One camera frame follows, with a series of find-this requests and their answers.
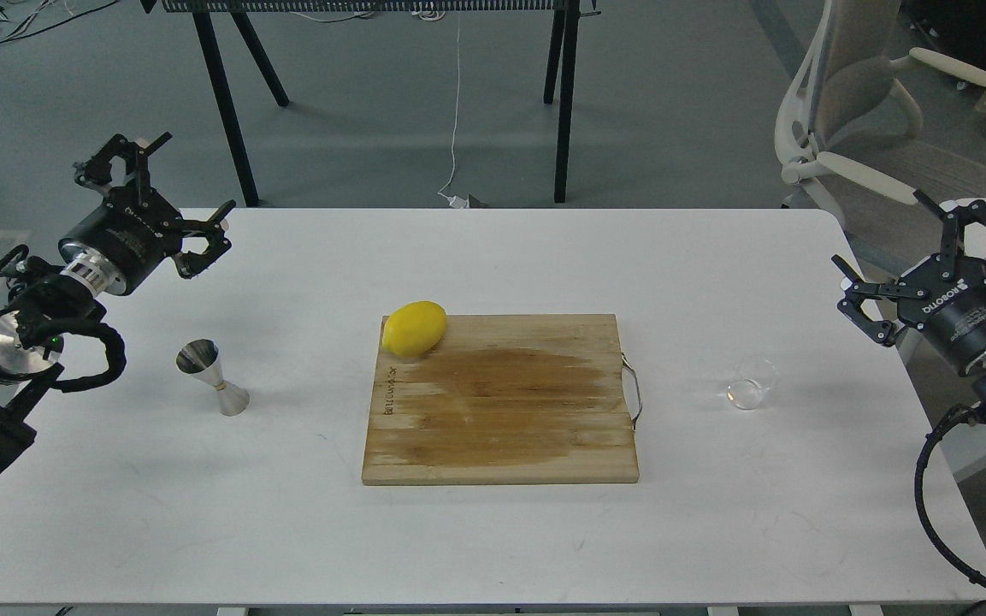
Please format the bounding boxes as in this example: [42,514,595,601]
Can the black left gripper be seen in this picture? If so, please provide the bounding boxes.
[57,131,237,298]

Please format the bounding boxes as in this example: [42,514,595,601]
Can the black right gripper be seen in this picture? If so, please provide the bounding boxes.
[830,190,986,379]

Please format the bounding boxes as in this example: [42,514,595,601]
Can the steel double jigger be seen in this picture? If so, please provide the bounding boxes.
[175,339,250,417]

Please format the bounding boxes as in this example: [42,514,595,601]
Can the clear glass measuring cup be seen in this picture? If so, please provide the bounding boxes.
[723,356,779,411]

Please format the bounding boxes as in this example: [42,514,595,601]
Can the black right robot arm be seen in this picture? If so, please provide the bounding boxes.
[832,191,986,589]

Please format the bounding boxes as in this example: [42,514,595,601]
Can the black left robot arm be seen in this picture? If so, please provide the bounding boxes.
[0,133,236,476]

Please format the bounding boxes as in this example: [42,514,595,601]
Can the beige office chair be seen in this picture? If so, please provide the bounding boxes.
[774,1,986,275]

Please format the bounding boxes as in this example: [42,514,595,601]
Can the yellow lemon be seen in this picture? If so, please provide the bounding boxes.
[381,300,448,358]

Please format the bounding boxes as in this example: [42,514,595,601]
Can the wooden cutting board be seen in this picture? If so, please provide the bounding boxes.
[361,313,640,486]

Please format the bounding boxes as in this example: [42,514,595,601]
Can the white hanging cable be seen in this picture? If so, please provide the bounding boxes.
[437,12,473,210]

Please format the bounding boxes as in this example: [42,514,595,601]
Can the black metal frame table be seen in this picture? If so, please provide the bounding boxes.
[141,1,599,207]

